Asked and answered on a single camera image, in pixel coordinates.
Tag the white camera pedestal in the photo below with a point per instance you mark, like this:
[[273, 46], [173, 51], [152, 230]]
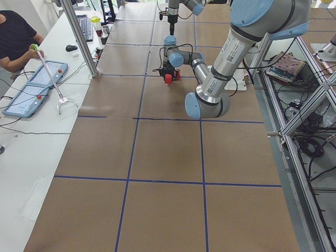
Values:
[[237, 82]]

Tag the reacher grabber stick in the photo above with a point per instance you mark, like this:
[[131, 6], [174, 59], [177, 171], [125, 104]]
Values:
[[64, 102]]

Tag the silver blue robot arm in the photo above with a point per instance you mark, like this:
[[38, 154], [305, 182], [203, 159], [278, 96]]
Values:
[[250, 22], [172, 11]]

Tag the aluminium frame post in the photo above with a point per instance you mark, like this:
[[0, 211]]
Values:
[[71, 15]]

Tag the red block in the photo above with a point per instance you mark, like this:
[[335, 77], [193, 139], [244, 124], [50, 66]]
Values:
[[176, 75], [168, 79]]

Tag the stack of books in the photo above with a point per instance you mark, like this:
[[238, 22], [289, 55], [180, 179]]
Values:
[[285, 67]]

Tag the black keyboard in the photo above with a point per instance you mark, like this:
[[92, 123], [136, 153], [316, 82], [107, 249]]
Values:
[[86, 27]]

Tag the black computer mouse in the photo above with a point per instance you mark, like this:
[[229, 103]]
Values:
[[70, 48]]

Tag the metal cup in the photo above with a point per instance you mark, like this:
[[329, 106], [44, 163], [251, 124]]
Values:
[[105, 29]]

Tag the seated person black shirt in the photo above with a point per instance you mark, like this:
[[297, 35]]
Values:
[[17, 39]]

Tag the lower teach pendant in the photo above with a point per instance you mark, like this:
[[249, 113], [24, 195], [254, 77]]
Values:
[[26, 102]]

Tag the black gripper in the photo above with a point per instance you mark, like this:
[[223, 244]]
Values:
[[168, 71], [171, 21]]

